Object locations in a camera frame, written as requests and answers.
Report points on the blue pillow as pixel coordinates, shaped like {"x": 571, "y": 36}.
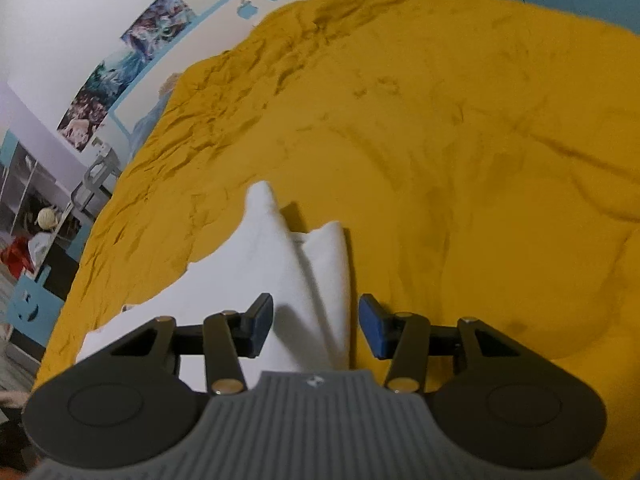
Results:
{"x": 150, "y": 120}

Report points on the red bag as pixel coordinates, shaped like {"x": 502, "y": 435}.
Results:
{"x": 15, "y": 257}

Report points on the white shelf unit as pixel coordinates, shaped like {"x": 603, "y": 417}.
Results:
{"x": 25, "y": 180}

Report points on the blue and white headboard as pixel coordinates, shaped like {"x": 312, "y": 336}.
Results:
{"x": 220, "y": 15}

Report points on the grey utility cart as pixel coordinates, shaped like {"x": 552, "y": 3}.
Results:
{"x": 95, "y": 175}

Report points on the blue smiley chair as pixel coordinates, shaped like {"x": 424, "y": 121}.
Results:
{"x": 35, "y": 305}

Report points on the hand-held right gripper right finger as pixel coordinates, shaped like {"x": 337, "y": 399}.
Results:
{"x": 374, "y": 325}

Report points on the cream round ball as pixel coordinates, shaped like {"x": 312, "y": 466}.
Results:
{"x": 47, "y": 218}

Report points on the white printed sweatshirt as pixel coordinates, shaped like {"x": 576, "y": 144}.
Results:
{"x": 270, "y": 265}

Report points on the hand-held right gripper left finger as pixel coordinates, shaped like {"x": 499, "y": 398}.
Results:
{"x": 260, "y": 321}

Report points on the yellow blanket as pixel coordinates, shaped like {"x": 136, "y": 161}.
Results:
{"x": 425, "y": 160}

